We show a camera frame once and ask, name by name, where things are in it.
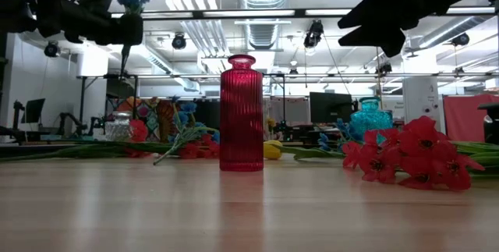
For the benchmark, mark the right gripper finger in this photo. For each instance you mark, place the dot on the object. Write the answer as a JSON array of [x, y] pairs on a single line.
[[382, 39], [370, 14]]

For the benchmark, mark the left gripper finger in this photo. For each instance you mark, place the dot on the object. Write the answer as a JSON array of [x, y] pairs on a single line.
[[130, 29]]

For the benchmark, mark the black background robot arm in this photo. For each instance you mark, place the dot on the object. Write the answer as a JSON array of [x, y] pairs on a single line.
[[72, 121]]

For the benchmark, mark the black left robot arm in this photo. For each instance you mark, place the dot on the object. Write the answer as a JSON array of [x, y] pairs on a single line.
[[15, 10]]

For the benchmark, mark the teal glass vase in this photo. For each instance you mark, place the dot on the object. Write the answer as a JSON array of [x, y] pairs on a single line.
[[370, 117]]

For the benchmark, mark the clear glass vase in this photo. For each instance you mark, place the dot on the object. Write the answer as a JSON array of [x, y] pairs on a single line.
[[118, 127]]

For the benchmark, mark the small yellow background flowers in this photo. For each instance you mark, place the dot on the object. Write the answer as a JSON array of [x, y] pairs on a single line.
[[270, 122]]

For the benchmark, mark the red ribbed glass vase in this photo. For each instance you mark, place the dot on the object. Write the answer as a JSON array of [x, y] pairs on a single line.
[[241, 119]]

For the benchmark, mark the black ceiling spotlight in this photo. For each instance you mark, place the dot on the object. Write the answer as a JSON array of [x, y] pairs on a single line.
[[313, 33], [386, 68], [52, 49], [461, 39], [179, 41]]

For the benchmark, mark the black metal rack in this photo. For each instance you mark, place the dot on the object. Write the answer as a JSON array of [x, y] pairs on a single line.
[[82, 100]]

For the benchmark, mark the large black monitor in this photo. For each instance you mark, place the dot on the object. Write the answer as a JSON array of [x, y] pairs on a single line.
[[330, 107]]

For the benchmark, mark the colourful patterned tapestry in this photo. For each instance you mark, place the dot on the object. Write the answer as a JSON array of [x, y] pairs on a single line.
[[156, 117]]

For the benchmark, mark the small black monitor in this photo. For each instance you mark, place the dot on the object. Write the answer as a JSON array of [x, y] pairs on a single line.
[[33, 111]]

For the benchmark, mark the black tripod stand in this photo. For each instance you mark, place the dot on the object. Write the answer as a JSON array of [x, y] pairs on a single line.
[[284, 96]]

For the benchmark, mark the red partition panel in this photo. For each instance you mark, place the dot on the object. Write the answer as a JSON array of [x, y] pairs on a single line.
[[468, 117]]

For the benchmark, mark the black overhead light bar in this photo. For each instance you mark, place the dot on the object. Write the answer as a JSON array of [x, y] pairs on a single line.
[[249, 13]]

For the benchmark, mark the black office chair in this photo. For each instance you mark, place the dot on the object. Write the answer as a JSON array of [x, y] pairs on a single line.
[[491, 123]]

